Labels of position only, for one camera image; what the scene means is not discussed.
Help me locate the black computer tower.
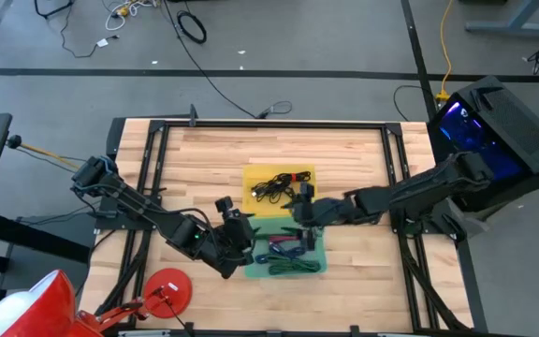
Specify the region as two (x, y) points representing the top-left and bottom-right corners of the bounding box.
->
(426, 75), (539, 212)

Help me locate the green translucent plastic bin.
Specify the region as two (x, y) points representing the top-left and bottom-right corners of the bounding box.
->
(242, 215), (328, 280)

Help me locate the rod with black knob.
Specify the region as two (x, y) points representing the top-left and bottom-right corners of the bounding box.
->
(6, 134), (86, 170)

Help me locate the long black floor cable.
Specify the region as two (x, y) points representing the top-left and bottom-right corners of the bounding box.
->
(163, 0), (294, 120)

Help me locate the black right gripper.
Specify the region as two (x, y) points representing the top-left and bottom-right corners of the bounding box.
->
(280, 182), (334, 252)

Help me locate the red desk lamp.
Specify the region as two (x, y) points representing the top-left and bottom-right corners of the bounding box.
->
(0, 267), (194, 337)

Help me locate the thin black floor cable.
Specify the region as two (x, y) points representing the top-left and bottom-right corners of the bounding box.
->
(392, 84), (434, 123)

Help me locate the black cable with white adapter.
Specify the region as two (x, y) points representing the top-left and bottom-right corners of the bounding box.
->
(58, 4), (121, 60)

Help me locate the black aluminium rig frame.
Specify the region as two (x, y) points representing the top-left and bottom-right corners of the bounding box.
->
(94, 119), (474, 337)

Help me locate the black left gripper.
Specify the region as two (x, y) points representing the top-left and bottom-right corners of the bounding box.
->
(203, 196), (265, 280)

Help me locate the grey desk leg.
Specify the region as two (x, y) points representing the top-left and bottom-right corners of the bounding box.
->
(459, 0), (539, 37)

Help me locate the black corner plate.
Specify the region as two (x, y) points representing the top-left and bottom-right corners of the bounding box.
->
(105, 116), (128, 161)

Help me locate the yellow extension cable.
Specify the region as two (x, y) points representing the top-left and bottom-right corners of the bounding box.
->
(434, 0), (454, 103)

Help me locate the yellow translucent plastic bin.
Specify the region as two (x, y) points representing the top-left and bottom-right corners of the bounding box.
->
(241, 163), (318, 219)

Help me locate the black looped floor cable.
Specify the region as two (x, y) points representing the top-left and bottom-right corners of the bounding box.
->
(33, 0), (75, 20)

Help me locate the white cable bundle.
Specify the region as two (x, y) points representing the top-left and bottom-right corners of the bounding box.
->
(104, 0), (158, 32)

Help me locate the coiled black floor cable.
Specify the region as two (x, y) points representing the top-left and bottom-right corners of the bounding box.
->
(176, 9), (208, 46)

